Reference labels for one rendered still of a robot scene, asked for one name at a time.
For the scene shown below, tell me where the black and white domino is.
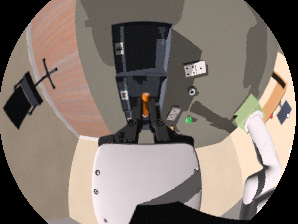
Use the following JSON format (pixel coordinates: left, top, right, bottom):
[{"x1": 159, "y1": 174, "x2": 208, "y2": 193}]
[
  {"x1": 183, "y1": 61, "x2": 206, "y2": 77},
  {"x1": 166, "y1": 106, "x2": 181, "y2": 120}
]

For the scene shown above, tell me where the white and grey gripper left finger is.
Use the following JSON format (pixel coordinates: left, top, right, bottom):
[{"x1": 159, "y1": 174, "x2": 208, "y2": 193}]
[{"x1": 98, "y1": 98, "x2": 143, "y2": 148}]

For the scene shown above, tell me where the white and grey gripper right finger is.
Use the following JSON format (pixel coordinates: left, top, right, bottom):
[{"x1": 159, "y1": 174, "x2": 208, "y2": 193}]
[{"x1": 149, "y1": 98, "x2": 194, "y2": 146}]

